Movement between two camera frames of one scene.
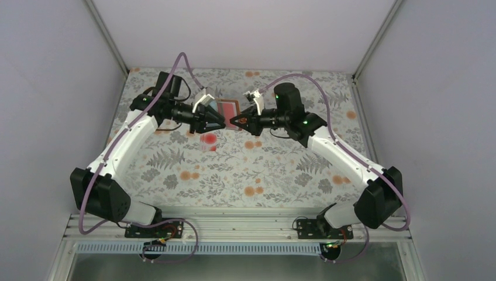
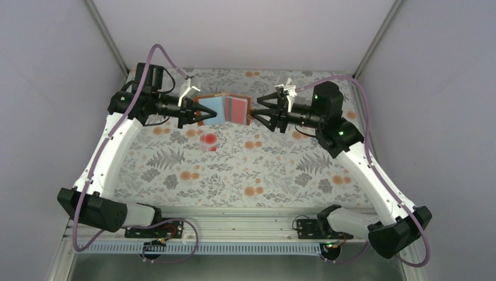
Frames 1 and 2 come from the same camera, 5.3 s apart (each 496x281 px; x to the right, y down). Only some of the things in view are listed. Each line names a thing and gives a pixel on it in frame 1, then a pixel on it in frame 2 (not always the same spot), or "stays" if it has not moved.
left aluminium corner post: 93,11 stays
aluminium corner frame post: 354,76 stays
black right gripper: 252,120 -> 280,115
